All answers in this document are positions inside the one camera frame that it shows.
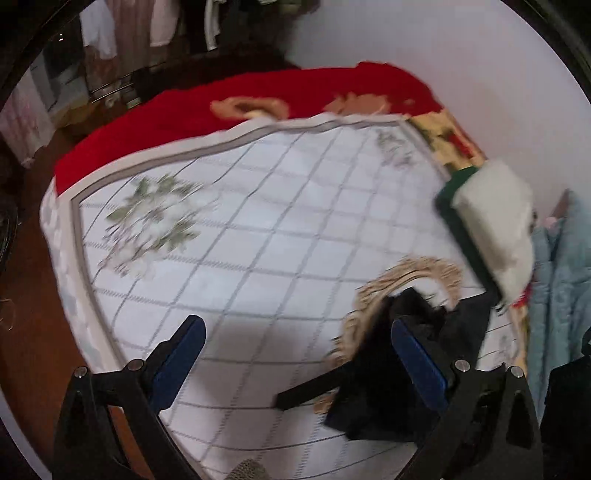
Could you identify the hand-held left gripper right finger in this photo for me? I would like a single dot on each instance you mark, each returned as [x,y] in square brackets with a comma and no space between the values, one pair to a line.
[420,364]

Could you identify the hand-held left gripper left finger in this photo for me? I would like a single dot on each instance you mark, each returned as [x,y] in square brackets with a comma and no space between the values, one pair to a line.
[178,364]

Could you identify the black leather jacket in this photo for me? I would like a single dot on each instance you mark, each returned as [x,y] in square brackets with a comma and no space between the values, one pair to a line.
[383,369]

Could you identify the clothes rack with garments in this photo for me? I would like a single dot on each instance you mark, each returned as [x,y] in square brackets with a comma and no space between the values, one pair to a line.
[129,27]

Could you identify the white quilted floral mat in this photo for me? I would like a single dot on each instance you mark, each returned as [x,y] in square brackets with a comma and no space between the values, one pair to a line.
[231,230]

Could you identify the dark green folded garment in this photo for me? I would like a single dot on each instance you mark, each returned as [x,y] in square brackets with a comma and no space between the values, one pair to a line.
[455,217]

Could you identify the blue comforter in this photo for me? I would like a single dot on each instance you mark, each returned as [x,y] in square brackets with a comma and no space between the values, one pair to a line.
[554,277]

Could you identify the white folded fluffy garment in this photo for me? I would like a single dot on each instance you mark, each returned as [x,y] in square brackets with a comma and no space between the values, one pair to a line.
[494,221]

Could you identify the pale checked bed sheet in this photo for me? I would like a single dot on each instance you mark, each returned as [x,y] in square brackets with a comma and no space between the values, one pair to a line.
[55,230]

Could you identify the red floral blanket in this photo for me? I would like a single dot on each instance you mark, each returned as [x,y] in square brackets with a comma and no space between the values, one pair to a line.
[277,87]

